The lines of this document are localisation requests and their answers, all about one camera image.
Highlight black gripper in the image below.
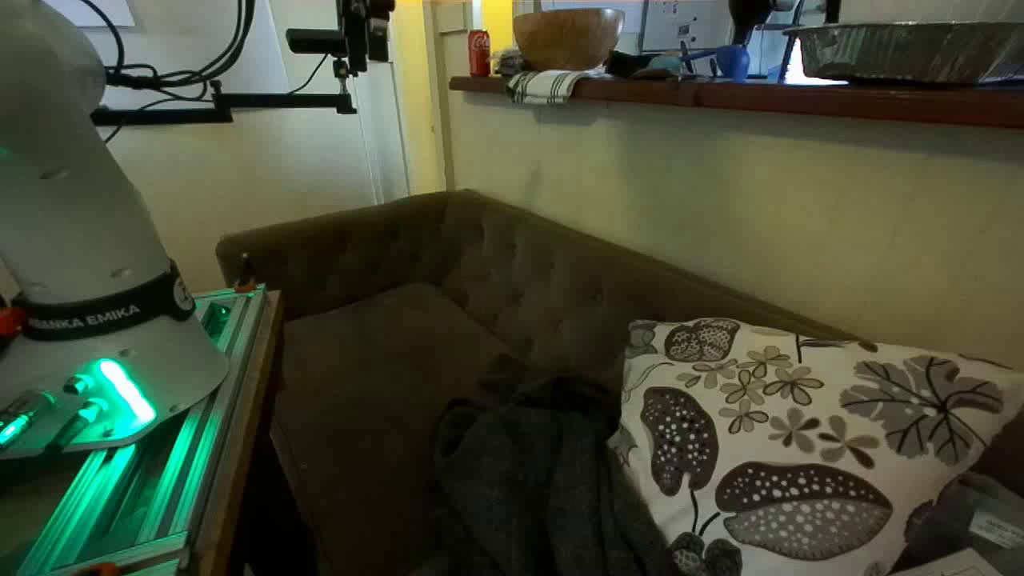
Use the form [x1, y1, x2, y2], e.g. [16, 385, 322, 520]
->
[332, 0, 400, 69]

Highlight dark grey blanket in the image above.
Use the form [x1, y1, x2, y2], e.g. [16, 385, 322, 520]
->
[425, 365, 687, 576]

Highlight red drink can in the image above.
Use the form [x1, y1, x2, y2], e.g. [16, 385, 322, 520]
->
[463, 30, 491, 81]

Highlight striped folded towel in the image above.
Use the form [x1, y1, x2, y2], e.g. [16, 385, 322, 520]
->
[502, 69, 601, 108]

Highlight brown tufted sofa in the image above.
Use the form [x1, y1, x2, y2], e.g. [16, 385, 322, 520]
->
[215, 189, 1024, 576]

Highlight blue cup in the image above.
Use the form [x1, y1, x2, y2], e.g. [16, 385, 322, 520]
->
[712, 43, 754, 81]

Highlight dark wooden shelf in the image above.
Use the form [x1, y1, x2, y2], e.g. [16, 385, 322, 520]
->
[444, 75, 1024, 135]

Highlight aluminium foil tray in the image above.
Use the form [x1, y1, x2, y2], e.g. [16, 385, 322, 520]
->
[783, 19, 1024, 90]

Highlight large floral print pillow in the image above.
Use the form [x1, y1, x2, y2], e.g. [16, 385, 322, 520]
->
[603, 313, 1024, 576]

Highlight grey bag with white label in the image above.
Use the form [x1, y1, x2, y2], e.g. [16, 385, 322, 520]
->
[901, 471, 1024, 576]

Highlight black stereo camera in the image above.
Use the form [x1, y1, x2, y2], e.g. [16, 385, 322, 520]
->
[284, 25, 346, 59]

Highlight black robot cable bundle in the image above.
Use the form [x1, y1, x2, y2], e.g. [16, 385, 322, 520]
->
[81, 0, 336, 93]

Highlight orange handled clamp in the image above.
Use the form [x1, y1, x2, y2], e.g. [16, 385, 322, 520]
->
[230, 250, 264, 300]

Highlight aluminium extrusion base frame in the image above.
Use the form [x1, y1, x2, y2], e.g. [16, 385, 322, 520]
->
[0, 285, 287, 576]

